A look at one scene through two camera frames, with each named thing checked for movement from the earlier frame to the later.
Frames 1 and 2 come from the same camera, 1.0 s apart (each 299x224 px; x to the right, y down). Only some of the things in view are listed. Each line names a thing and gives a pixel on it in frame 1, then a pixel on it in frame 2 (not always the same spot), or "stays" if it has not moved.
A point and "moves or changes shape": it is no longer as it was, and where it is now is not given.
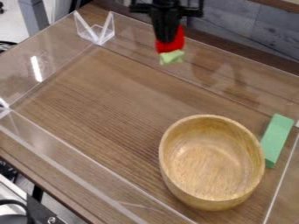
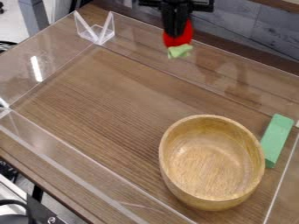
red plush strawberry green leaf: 172,51 moves or changes shape
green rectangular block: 275,138 stays
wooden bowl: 211,160 stays
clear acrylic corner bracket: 96,33 stays
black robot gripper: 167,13 → 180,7
